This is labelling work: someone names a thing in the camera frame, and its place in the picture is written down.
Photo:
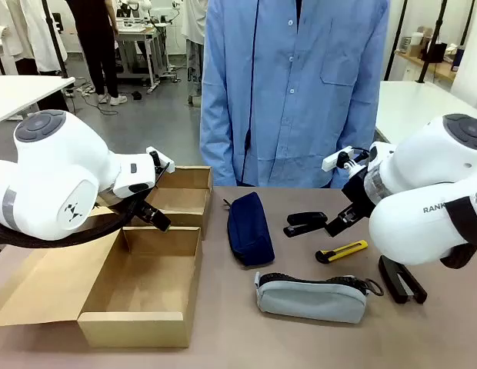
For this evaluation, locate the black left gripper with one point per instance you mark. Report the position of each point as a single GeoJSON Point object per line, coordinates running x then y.
{"type": "Point", "coordinates": [140, 209]}

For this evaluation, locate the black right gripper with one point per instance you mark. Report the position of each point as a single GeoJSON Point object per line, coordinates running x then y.
{"type": "Point", "coordinates": [359, 194]}

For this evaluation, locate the yellow utility knife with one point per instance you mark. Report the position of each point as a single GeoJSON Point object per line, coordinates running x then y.
{"type": "Point", "coordinates": [344, 251]}

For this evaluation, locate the grey pencil pouch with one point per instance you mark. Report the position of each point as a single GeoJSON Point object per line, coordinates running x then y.
{"type": "Point", "coordinates": [311, 301]}

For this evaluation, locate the black stapler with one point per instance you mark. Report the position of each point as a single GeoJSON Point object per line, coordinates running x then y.
{"type": "Point", "coordinates": [304, 223]}
{"type": "Point", "coordinates": [402, 280]}

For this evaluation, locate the navy blue pencil pouch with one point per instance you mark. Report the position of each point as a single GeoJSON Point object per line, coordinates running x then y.
{"type": "Point", "coordinates": [248, 230]}

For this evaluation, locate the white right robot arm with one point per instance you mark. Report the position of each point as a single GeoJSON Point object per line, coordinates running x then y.
{"type": "Point", "coordinates": [423, 184]}

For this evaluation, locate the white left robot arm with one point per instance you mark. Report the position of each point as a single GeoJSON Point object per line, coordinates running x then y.
{"type": "Point", "coordinates": [50, 173]}

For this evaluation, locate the small brown cardboard box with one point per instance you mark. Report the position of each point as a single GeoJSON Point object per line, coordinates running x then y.
{"type": "Point", "coordinates": [184, 200]}

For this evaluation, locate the large brown cardboard box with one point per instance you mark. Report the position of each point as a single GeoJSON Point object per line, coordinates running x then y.
{"type": "Point", "coordinates": [138, 276]}

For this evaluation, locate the black box on shelf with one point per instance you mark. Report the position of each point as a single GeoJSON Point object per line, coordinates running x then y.
{"type": "Point", "coordinates": [434, 52]}

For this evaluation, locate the small background cardboard box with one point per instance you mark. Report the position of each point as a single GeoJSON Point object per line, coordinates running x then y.
{"type": "Point", "coordinates": [426, 34]}

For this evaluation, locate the small black floor object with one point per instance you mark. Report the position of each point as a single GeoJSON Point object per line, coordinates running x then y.
{"type": "Point", "coordinates": [137, 94]}

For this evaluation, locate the person in blue shirt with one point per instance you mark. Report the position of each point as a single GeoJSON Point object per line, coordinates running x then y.
{"type": "Point", "coordinates": [292, 96]}

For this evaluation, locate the grey background workbench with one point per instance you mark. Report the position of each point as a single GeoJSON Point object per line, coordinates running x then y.
{"type": "Point", "coordinates": [142, 50]}

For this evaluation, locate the wooden shelf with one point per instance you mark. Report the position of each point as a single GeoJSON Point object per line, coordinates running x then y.
{"type": "Point", "coordinates": [427, 63]}

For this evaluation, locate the white table with legs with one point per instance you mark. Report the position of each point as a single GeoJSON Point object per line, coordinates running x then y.
{"type": "Point", "coordinates": [19, 96]}

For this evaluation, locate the person in black clothes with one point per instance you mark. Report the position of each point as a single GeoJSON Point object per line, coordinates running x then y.
{"type": "Point", "coordinates": [96, 42]}

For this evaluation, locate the thin black stand pole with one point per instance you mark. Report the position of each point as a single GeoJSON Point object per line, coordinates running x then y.
{"type": "Point", "coordinates": [395, 38]}

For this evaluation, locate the white cup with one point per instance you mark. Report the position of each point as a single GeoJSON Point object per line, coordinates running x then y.
{"type": "Point", "coordinates": [415, 42]}

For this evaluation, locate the black stand pole with foot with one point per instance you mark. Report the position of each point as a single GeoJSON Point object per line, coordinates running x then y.
{"type": "Point", "coordinates": [431, 46]}

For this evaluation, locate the black tripod pole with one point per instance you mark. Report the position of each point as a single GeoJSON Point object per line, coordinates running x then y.
{"type": "Point", "coordinates": [55, 42]}

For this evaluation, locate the person in white coat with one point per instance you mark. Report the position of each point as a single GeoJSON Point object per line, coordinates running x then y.
{"type": "Point", "coordinates": [27, 34]}

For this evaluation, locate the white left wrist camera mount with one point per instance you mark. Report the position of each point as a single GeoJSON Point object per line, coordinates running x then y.
{"type": "Point", "coordinates": [161, 155]}

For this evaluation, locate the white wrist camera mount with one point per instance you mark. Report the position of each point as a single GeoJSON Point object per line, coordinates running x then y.
{"type": "Point", "coordinates": [332, 158]}
{"type": "Point", "coordinates": [161, 155]}

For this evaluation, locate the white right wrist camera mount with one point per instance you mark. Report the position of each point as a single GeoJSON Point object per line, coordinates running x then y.
{"type": "Point", "coordinates": [332, 158]}

